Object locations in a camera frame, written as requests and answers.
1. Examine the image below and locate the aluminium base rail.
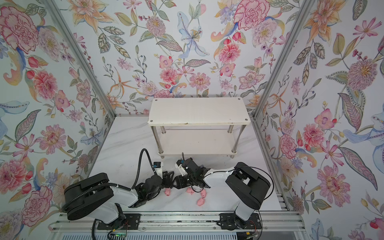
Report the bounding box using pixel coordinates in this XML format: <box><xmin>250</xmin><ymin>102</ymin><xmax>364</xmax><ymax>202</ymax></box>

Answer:
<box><xmin>49</xmin><ymin>211</ymin><xmax>306</xmax><ymax>233</ymax></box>

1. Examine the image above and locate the aluminium corner post left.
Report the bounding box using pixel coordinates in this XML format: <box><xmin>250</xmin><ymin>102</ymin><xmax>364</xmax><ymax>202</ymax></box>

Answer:
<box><xmin>42</xmin><ymin>0</ymin><xmax>116</xmax><ymax>122</ymax></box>

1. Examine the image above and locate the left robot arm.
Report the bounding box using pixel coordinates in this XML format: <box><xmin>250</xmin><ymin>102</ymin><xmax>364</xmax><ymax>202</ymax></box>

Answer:
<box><xmin>62</xmin><ymin>172</ymin><xmax>174</xmax><ymax>224</ymax></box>

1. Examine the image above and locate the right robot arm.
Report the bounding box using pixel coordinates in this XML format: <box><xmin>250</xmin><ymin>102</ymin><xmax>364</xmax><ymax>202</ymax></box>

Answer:
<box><xmin>173</xmin><ymin>158</ymin><xmax>275</xmax><ymax>222</ymax></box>

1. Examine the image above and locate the pink pig toy centre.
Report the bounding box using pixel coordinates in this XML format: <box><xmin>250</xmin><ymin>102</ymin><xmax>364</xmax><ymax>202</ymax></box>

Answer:
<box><xmin>186</xmin><ymin>188</ymin><xmax>195</xmax><ymax>195</ymax></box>

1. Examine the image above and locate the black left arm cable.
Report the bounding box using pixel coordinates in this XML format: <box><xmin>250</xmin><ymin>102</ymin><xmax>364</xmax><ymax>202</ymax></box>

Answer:
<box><xmin>61</xmin><ymin>148</ymin><xmax>157</xmax><ymax>211</ymax></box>

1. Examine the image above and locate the aluminium corner post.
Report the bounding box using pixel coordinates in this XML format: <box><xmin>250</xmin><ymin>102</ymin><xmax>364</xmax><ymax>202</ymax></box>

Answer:
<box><xmin>253</xmin><ymin>0</ymin><xmax>314</xmax><ymax>120</ymax></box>
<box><xmin>42</xmin><ymin>0</ymin><xmax>116</xmax><ymax>122</ymax></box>

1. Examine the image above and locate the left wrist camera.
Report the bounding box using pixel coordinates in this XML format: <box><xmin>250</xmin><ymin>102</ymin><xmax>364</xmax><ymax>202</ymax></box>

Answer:
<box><xmin>153</xmin><ymin>162</ymin><xmax>163</xmax><ymax>178</ymax></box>

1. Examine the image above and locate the pink pig toy right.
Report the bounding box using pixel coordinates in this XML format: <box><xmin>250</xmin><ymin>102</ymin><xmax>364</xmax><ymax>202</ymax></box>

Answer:
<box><xmin>200</xmin><ymin>189</ymin><xmax>207</xmax><ymax>198</ymax></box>

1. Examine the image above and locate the pink pig toy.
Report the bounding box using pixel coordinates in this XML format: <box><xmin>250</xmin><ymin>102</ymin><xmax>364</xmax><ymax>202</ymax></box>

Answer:
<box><xmin>200</xmin><ymin>189</ymin><xmax>207</xmax><ymax>198</ymax></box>
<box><xmin>197</xmin><ymin>198</ymin><xmax>206</xmax><ymax>207</ymax></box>
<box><xmin>165</xmin><ymin>188</ymin><xmax>171</xmax><ymax>197</ymax></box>
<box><xmin>186</xmin><ymin>188</ymin><xmax>195</xmax><ymax>195</ymax></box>

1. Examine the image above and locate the pink pig toy left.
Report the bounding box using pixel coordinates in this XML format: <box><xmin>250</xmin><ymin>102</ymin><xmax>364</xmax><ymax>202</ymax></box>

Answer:
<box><xmin>165</xmin><ymin>188</ymin><xmax>171</xmax><ymax>197</ymax></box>

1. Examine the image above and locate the white two-tier shelf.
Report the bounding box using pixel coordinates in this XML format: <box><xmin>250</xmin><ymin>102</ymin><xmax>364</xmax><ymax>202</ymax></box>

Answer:
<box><xmin>148</xmin><ymin>97</ymin><xmax>251</xmax><ymax>158</ymax></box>

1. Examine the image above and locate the pink pig toy near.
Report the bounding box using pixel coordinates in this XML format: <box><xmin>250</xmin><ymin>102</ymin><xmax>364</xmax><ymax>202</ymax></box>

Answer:
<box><xmin>197</xmin><ymin>198</ymin><xmax>206</xmax><ymax>207</ymax></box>

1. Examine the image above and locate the aluminium corner post right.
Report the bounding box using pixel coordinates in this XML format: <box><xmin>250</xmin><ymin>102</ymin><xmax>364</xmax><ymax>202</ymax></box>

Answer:
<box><xmin>253</xmin><ymin>0</ymin><xmax>314</xmax><ymax>120</ymax></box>

